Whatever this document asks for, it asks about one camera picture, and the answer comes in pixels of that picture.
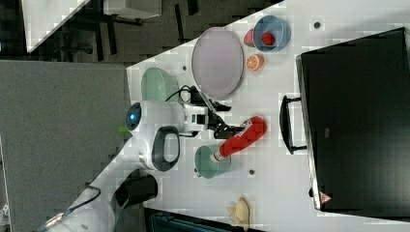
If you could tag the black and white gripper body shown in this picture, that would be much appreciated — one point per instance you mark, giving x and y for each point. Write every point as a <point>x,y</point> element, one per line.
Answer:
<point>200,115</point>

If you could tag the strawberry toy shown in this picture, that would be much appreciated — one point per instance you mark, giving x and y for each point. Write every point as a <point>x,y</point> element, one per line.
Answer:
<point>248,38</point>

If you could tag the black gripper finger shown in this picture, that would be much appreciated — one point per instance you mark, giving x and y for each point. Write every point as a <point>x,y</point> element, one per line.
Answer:
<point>225,131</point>

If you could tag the red plush ketchup bottle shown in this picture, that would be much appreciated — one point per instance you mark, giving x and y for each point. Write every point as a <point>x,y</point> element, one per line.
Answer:
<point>255,128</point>

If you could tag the yellow banana peel toy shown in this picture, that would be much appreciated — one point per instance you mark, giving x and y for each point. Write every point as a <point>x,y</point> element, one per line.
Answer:
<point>239,214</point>

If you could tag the green perforated colander basket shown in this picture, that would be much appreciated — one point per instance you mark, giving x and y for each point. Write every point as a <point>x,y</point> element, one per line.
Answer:
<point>157,85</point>

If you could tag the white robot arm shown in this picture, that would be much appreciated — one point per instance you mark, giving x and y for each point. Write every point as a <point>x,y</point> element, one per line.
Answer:
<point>156,127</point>

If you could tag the green cup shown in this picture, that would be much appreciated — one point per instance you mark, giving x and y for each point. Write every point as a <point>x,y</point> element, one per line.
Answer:
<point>206,166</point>

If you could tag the blue bowl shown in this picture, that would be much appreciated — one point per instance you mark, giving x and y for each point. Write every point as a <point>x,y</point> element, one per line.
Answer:
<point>275,25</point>

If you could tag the silver toaster oven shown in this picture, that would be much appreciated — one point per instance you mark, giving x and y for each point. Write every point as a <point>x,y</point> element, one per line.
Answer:
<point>356,108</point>

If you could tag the black oven door handle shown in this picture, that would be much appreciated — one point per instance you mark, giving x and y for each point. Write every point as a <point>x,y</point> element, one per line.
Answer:
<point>285,125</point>

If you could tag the grey round plate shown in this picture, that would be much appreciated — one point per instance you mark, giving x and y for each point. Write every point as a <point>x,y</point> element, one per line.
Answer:
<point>217,62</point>

